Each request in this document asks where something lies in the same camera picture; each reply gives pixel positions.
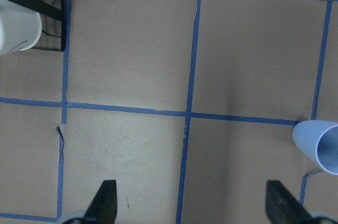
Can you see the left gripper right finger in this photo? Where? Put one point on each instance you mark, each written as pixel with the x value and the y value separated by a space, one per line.
pixel 282 208

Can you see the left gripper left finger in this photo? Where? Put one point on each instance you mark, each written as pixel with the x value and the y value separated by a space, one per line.
pixel 103 208

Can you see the light blue plastic cup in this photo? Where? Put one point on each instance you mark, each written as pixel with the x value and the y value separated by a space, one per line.
pixel 317 139

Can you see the white mug inner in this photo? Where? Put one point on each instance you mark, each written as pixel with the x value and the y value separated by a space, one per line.
pixel 21 27

